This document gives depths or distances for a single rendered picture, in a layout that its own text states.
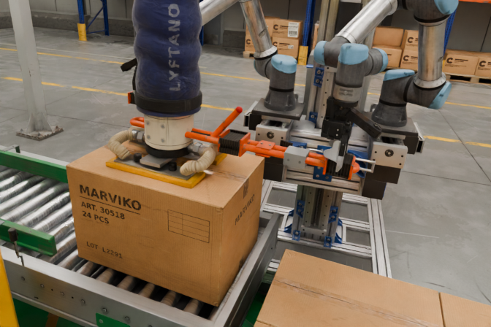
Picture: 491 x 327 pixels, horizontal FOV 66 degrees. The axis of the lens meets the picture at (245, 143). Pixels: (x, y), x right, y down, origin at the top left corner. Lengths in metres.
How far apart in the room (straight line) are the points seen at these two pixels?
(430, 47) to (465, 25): 8.43
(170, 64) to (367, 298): 1.07
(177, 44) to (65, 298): 0.97
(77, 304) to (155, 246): 0.35
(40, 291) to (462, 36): 9.44
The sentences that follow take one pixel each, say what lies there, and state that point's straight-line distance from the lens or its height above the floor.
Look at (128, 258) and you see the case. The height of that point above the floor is 0.63.
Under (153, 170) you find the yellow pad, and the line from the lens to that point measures 1.30.
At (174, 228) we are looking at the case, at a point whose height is 0.82.
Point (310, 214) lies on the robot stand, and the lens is 2.09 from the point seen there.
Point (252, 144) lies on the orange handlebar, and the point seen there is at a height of 1.08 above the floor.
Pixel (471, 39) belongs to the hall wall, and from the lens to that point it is 10.03.
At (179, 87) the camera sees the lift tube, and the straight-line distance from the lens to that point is 1.21.
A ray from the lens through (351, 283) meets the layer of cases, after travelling 1.57.
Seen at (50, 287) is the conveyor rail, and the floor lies 0.53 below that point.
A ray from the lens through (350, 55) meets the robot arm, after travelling 1.06.
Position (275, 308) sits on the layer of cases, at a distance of 1.42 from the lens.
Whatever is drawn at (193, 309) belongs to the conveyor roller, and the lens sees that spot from 1.39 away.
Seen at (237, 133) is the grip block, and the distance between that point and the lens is 1.28.
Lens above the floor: 1.57
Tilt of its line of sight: 23 degrees down
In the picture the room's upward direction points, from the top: 4 degrees clockwise
